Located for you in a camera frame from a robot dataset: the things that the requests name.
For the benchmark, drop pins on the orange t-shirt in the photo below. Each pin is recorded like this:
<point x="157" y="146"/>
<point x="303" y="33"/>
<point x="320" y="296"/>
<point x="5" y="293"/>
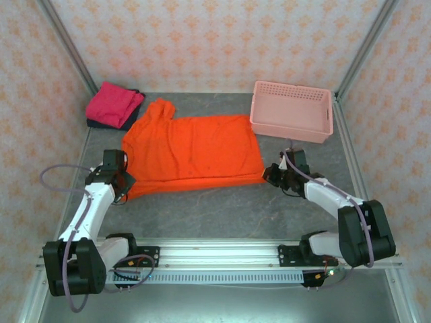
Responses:
<point x="195" y="151"/>

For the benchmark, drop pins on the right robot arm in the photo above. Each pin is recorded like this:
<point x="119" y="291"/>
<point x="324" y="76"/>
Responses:
<point x="353" y="235"/>

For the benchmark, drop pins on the dark navy folded t-shirt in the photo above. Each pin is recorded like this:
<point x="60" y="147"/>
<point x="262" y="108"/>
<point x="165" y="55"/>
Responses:
<point x="129" y="121"/>

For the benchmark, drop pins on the pink plastic basket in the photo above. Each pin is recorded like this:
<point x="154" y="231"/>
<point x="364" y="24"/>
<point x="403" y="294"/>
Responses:
<point x="289" y="114"/>

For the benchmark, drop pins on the pink folded t-shirt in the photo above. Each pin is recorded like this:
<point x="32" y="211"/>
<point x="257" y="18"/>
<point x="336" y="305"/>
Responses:
<point x="111" y="101"/>

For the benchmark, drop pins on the black controller box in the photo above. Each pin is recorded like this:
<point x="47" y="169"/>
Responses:
<point x="313" y="281"/>

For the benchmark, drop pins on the metal sheet panel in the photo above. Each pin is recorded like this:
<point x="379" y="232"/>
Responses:
<point x="219" y="303"/>

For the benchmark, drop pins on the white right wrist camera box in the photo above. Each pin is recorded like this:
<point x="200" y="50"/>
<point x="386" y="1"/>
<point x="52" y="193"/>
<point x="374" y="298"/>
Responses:
<point x="282" y="164"/>

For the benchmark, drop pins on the aluminium table side rail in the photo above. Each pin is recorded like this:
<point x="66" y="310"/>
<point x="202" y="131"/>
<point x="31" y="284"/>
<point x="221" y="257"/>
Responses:
<point x="75" y="188"/>
<point x="350" y="151"/>

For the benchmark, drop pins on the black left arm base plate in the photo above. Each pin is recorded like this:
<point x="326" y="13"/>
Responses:
<point x="151" y="255"/>

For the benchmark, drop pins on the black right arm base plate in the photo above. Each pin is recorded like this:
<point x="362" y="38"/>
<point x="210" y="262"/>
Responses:
<point x="286" y="255"/>

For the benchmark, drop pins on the aluminium mounting rail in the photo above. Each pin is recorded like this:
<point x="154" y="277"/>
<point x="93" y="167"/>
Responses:
<point x="219" y="255"/>

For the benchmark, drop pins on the aluminium frame post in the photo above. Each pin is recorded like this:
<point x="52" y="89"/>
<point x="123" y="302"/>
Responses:
<point x="367" y="43"/>
<point x="67" y="43"/>

